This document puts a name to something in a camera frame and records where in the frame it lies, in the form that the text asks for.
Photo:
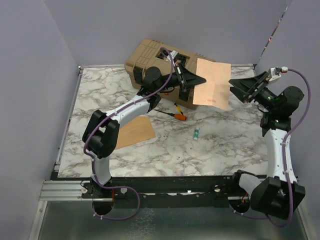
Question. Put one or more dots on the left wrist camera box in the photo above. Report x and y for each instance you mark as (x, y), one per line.
(174, 55)

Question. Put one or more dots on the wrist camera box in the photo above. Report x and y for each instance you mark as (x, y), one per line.
(174, 55)
(275, 73)

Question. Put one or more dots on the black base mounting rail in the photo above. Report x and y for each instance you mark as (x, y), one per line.
(160, 192)

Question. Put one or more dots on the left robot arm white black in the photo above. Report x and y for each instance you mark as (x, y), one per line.
(101, 134)

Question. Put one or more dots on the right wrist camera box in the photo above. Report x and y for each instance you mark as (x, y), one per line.
(275, 73)

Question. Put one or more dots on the yellow black small tool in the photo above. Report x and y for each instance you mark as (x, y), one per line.
(179, 109)

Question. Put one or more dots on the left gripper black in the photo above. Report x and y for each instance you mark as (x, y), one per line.
(188, 79)

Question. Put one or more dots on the tan plastic toolbox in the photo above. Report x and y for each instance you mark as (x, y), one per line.
(148, 54)

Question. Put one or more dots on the brown paper envelope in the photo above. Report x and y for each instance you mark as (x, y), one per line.
(138, 130)

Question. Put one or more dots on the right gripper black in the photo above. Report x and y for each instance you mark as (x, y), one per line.
(250, 85)

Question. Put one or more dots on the orange handled screwdriver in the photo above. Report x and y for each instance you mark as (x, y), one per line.
(180, 117)

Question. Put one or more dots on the green white glue stick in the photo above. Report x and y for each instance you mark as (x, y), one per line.
(196, 133)

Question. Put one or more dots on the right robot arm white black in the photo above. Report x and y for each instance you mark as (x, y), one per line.
(279, 194)

